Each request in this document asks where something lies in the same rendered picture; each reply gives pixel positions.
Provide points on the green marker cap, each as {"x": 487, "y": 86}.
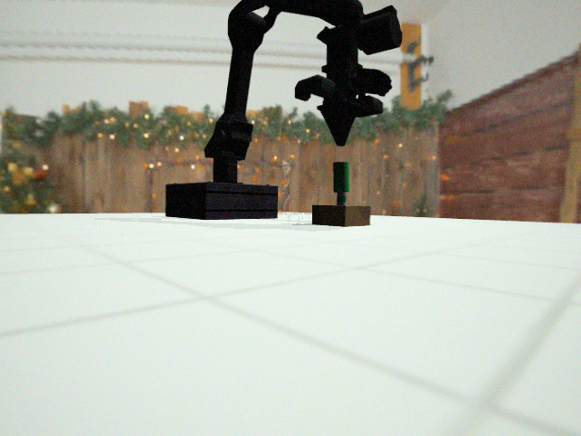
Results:
{"x": 341, "y": 176}

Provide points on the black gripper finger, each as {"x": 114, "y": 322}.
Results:
{"x": 334, "y": 114}
{"x": 349, "y": 119}

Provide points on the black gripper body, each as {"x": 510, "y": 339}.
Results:
{"x": 330, "y": 88}

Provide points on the tan block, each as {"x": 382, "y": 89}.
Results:
{"x": 341, "y": 215}

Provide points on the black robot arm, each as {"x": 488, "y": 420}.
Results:
{"x": 371, "y": 33}

